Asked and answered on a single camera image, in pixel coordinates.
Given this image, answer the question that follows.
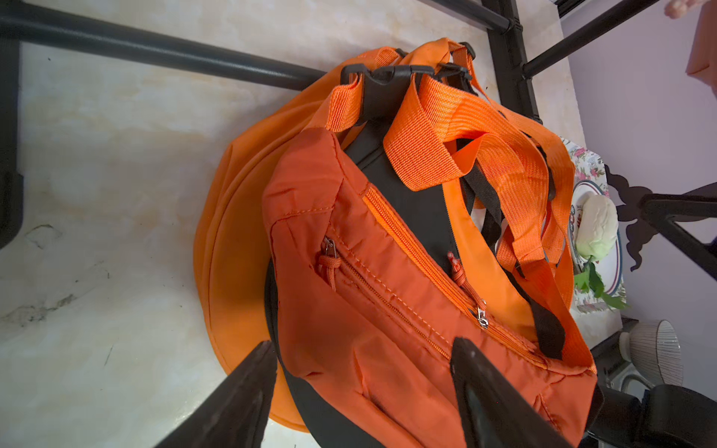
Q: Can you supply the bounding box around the light orange fanny pack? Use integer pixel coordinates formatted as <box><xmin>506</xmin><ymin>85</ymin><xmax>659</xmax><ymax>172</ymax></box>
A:
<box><xmin>192</xmin><ymin>37</ymin><xmax>577</xmax><ymax>433</ymax></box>

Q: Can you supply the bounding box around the black fanny pack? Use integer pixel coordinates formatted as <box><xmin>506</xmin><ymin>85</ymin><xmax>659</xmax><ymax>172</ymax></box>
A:
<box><xmin>263</xmin><ymin>123</ymin><xmax>581</xmax><ymax>447</ymax></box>

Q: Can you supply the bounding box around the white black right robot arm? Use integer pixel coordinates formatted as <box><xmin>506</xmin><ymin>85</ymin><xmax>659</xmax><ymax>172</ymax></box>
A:
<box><xmin>587</xmin><ymin>180</ymin><xmax>716</xmax><ymax>447</ymax></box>

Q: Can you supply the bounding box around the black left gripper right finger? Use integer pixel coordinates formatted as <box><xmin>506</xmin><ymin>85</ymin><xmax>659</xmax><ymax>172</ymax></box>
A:
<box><xmin>450</xmin><ymin>337</ymin><xmax>569</xmax><ymax>447</ymax></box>

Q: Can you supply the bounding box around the white ribbed lamp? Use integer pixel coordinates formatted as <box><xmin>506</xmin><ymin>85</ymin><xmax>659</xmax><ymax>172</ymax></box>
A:
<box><xmin>619</xmin><ymin>319</ymin><xmax>683</xmax><ymax>386</ymax></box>

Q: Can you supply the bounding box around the dark grey clothes rack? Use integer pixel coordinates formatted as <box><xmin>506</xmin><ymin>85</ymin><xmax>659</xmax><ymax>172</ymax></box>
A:
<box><xmin>1</xmin><ymin>1</ymin><xmax>653</xmax><ymax>246</ymax></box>

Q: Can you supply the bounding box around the floral placemat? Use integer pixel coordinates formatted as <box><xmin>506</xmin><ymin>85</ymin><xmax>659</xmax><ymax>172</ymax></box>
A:
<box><xmin>562</xmin><ymin>138</ymin><xmax>627</xmax><ymax>314</ymax></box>

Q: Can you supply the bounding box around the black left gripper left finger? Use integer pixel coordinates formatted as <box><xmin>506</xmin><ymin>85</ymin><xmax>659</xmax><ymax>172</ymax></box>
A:
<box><xmin>158</xmin><ymin>341</ymin><xmax>277</xmax><ymax>447</ymax></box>

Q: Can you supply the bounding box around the pink fanny pack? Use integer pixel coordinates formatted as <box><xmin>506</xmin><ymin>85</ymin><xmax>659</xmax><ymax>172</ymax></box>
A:
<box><xmin>665</xmin><ymin>0</ymin><xmax>716</xmax><ymax>94</ymax></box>

